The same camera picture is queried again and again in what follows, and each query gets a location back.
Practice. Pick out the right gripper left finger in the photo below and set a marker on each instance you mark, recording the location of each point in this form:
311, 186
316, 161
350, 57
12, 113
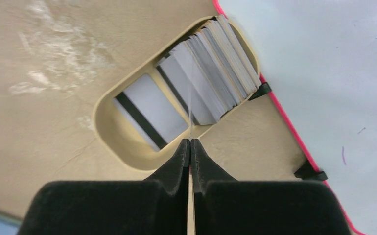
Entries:
157, 205

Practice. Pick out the black whiteboard stand foot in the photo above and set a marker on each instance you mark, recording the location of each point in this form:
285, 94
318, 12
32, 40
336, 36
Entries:
263, 89

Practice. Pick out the loose striped card in tray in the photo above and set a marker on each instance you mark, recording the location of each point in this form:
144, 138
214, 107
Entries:
150, 113

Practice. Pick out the stack of cards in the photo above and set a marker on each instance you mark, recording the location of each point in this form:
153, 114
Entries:
209, 72

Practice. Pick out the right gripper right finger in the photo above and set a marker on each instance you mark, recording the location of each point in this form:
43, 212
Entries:
226, 206

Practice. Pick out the pink framed whiteboard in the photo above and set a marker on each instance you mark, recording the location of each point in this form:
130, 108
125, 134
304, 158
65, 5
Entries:
320, 59

